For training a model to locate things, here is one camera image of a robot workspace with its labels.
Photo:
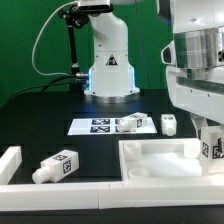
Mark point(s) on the white U-shaped obstacle fence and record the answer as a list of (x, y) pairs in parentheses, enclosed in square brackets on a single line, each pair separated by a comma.
[(149, 192)]

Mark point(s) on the white square table top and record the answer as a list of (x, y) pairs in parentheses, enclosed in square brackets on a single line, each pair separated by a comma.
[(159, 158)]

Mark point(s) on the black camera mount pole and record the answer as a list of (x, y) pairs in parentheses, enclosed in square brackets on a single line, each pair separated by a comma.
[(74, 20)]

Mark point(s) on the white marker sheet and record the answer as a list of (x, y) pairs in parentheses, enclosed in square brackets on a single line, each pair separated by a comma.
[(104, 126)]

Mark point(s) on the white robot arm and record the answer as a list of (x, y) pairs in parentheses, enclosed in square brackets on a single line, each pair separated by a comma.
[(133, 38)]

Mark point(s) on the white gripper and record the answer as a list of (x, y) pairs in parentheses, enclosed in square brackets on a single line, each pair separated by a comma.
[(202, 98)]

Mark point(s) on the white camera on mount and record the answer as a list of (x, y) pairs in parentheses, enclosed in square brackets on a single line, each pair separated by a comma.
[(94, 5)]

